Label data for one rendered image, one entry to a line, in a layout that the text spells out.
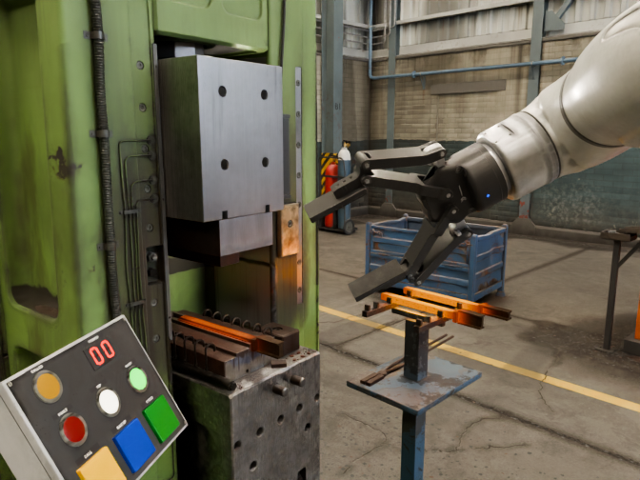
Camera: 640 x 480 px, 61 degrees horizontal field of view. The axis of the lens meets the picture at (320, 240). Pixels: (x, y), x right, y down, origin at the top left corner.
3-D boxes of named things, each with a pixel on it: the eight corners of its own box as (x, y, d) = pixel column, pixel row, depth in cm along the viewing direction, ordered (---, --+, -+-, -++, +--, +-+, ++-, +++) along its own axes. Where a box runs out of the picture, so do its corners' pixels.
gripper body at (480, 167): (484, 183, 70) (419, 217, 70) (468, 128, 65) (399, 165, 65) (516, 211, 64) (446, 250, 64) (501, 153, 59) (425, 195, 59)
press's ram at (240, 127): (303, 207, 166) (302, 69, 158) (204, 223, 136) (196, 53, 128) (210, 197, 191) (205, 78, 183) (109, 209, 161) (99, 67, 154)
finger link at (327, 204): (369, 193, 60) (366, 188, 59) (311, 224, 60) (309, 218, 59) (359, 181, 62) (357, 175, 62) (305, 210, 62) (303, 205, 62)
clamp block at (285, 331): (301, 349, 173) (300, 329, 172) (283, 357, 167) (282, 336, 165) (272, 340, 180) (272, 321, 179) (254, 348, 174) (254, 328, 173)
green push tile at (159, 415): (181, 423, 116) (163, 393, 116) (163, 442, 109) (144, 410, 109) (174, 426, 117) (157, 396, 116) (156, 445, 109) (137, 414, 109)
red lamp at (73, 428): (92, 438, 94) (90, 414, 93) (66, 450, 91) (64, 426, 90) (83, 431, 96) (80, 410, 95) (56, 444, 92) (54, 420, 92)
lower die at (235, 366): (274, 361, 164) (274, 333, 162) (225, 385, 148) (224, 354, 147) (185, 330, 189) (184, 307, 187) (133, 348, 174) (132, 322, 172)
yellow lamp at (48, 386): (67, 395, 94) (65, 371, 93) (39, 406, 90) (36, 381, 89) (57, 390, 96) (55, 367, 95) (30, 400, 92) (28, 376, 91)
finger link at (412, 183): (450, 202, 63) (454, 191, 62) (362, 189, 59) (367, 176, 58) (434, 187, 66) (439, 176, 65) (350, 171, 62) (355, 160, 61)
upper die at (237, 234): (272, 244, 157) (272, 211, 155) (220, 256, 142) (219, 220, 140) (180, 229, 182) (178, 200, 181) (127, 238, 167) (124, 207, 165)
